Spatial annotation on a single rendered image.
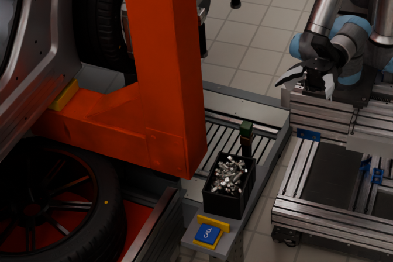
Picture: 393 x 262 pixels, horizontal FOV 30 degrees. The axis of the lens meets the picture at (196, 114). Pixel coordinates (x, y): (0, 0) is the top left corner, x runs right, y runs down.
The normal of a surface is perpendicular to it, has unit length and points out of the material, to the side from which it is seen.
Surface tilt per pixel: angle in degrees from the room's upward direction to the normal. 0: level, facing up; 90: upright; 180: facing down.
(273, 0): 0
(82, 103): 0
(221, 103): 0
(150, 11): 90
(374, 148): 90
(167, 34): 90
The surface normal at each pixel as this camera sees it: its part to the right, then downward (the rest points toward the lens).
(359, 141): -0.35, 0.65
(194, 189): -0.06, -0.73
